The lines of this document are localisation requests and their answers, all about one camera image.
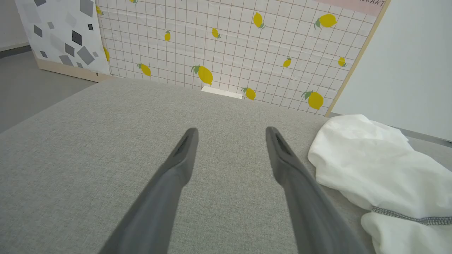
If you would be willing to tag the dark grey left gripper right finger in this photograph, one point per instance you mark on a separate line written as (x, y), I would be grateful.
(307, 208)

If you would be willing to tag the grey terrazzo print panel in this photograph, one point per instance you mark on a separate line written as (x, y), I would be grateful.
(60, 31)

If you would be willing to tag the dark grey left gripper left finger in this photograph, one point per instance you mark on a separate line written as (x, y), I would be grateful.
(159, 204)

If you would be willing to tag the white box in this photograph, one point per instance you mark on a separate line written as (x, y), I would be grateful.
(221, 92)

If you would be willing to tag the white long-sleeve garment grey stitching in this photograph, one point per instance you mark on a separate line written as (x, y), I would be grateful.
(381, 169)

